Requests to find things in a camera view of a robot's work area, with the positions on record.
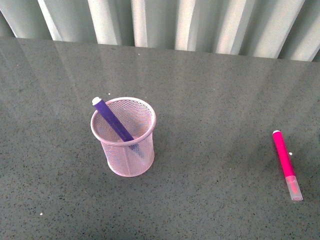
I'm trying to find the purple highlighter pen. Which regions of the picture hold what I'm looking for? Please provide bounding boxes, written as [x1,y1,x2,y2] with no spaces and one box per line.
[91,96,145,160]

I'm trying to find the pink highlighter pen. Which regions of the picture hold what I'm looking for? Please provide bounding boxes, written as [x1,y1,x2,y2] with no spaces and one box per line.
[272,130,303,202]

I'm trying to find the pink mesh pen cup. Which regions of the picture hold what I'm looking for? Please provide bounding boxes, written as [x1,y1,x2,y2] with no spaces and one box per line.
[90,97,157,177]

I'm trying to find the white pleated curtain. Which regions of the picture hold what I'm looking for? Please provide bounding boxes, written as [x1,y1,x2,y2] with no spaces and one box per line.
[0,0,320,62]

